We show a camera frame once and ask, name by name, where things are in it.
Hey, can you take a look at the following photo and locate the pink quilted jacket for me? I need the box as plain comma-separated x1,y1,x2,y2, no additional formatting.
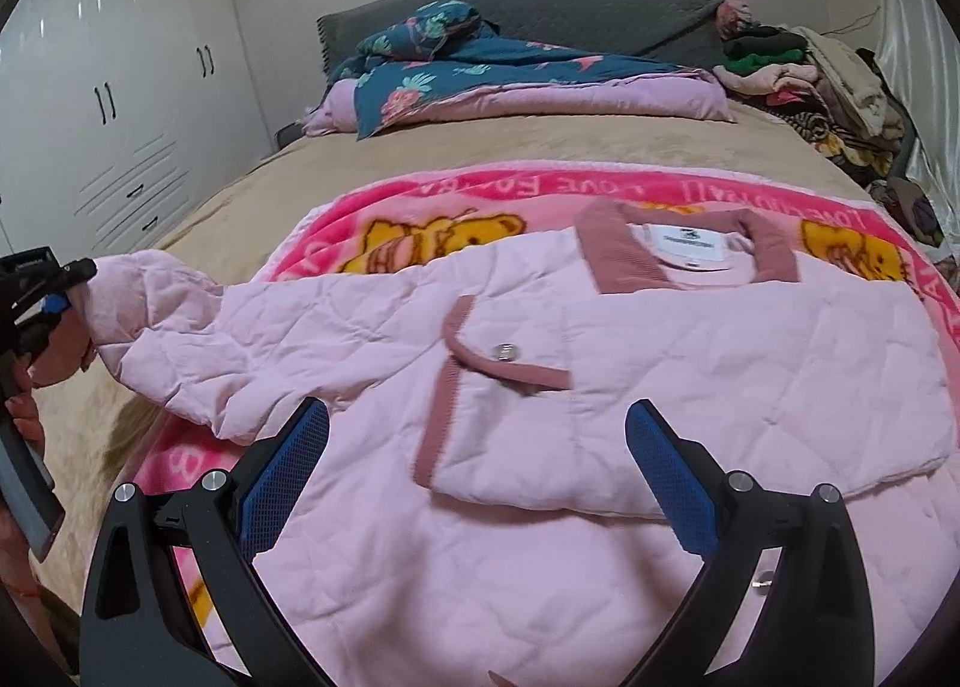
71,199,958,685

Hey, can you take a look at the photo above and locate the pile of folded clothes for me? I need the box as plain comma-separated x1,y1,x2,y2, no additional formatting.
713,0,946,248

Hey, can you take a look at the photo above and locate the left hand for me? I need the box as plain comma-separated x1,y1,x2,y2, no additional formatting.
5,308,96,453

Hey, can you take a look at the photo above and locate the beige bed cover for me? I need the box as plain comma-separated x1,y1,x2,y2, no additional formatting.
36,105,866,607

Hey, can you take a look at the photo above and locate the white wardrobe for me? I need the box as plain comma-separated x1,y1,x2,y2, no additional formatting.
2,0,272,260

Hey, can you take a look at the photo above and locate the pink cartoon fleece blanket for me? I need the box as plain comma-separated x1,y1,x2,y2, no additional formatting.
127,160,960,658

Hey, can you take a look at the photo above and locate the blue floral pink quilt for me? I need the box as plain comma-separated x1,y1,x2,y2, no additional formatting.
301,0,732,139

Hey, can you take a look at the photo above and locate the white satin curtain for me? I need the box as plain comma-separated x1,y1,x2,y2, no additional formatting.
878,0,958,242

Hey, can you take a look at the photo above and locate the grey headboard cushion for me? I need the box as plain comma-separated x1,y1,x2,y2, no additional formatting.
317,0,724,84

